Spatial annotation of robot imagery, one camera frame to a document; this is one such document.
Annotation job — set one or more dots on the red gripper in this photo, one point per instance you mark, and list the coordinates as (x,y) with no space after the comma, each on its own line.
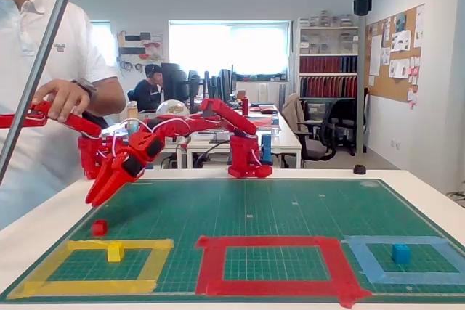
(117,171)

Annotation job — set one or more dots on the red leader arm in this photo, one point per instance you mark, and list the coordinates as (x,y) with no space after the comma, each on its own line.
(87,150)

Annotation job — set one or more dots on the red lego brick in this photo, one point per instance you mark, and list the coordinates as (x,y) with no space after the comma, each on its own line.
(99,228)

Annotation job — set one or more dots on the red robot arm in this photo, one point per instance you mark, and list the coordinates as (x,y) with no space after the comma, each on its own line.
(218,112)

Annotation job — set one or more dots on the person's left forearm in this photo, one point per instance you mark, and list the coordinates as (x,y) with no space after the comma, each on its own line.
(109,96)

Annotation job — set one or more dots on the yellow lego brick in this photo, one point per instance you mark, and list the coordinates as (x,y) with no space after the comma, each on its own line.
(115,252)

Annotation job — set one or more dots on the yellow tape square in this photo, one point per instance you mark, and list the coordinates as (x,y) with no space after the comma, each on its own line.
(83,286)

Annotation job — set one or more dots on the red tape square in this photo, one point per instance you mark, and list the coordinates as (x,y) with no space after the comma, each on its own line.
(209,270)

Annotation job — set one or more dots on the blue tape square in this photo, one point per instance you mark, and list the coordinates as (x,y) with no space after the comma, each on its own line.
(367,263)

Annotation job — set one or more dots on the blue lego brick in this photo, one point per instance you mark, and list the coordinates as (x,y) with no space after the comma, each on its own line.
(401,254)

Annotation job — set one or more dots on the person's left hand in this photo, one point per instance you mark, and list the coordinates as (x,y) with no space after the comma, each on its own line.
(65,96)

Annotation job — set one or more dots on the colourful bottle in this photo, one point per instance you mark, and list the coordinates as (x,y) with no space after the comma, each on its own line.
(132,110)

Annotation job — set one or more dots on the seated person in dark shirt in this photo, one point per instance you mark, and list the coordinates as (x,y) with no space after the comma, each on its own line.
(147,94)

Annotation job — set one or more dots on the black wrist watch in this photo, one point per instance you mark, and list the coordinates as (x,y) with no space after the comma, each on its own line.
(85,86)

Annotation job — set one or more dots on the white helmet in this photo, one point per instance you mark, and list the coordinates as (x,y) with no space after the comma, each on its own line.
(172,106)

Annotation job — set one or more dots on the black computer monitor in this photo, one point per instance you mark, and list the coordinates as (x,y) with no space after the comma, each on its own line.
(225,85)
(174,81)

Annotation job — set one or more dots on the slanted metal pole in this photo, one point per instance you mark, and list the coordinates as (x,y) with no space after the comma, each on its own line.
(38,67)

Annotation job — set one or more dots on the narrow bright window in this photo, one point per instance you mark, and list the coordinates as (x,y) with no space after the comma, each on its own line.
(103,45)

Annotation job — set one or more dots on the person in white polo shirt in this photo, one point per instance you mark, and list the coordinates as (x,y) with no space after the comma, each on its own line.
(36,52)

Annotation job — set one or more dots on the red bottle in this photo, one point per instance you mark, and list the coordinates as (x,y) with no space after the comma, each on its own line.
(245,106)

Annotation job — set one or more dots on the blue table clamp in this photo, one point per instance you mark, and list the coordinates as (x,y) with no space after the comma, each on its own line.
(267,146)

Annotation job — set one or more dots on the green cutting mat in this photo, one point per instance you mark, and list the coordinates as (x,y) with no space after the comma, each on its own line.
(272,212)

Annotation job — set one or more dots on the clear water bottle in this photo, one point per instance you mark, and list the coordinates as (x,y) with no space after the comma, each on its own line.
(275,125)

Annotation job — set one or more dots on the wide bright window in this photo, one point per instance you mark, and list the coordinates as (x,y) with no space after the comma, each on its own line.
(229,48)

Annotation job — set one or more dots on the white office desk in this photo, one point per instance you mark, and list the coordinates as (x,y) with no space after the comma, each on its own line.
(287,139)

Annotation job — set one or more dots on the beige jacket on chair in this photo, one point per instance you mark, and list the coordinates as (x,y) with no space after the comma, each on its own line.
(292,110)

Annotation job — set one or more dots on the black office chair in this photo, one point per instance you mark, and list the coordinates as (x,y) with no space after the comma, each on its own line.
(327,125)

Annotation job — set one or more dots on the white shelf with binders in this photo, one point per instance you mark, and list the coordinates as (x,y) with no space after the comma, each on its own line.
(327,67)

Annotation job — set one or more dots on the black round knob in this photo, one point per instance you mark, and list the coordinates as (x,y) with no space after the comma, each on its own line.
(359,169)

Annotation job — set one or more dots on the upright metal pole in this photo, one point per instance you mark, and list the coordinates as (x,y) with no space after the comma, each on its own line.
(362,70)

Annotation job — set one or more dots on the cork pin board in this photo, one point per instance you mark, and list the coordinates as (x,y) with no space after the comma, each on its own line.
(396,85)

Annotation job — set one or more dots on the black pole clamp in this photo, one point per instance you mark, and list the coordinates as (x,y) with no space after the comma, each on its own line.
(362,6)

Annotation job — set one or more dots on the green plant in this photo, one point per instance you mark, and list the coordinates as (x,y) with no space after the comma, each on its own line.
(457,197)

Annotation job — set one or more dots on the wall tool rack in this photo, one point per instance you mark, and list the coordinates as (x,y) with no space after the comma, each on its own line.
(140,46)

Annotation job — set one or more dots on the white wall socket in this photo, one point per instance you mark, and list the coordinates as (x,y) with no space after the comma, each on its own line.
(396,144)

